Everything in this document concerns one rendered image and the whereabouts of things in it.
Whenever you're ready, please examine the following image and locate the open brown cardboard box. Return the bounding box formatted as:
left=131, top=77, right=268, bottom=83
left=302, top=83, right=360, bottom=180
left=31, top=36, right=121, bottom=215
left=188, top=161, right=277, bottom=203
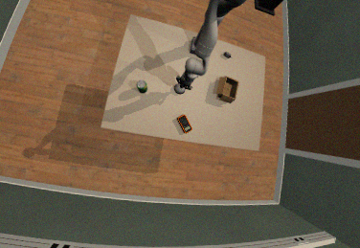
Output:
left=216, top=77, right=239, bottom=103

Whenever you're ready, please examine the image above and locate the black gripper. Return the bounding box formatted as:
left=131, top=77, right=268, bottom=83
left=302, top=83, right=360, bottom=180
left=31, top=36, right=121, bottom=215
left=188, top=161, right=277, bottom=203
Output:
left=176, top=76, right=192, bottom=90

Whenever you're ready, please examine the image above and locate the green and yellow drink can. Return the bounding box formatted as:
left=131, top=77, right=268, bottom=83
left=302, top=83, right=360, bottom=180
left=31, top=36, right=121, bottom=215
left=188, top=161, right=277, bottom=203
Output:
left=137, top=80, right=147, bottom=93

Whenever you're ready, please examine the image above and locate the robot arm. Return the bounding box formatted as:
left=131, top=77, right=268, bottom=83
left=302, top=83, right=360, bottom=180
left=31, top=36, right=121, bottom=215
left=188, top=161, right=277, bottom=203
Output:
left=181, top=0, right=246, bottom=85

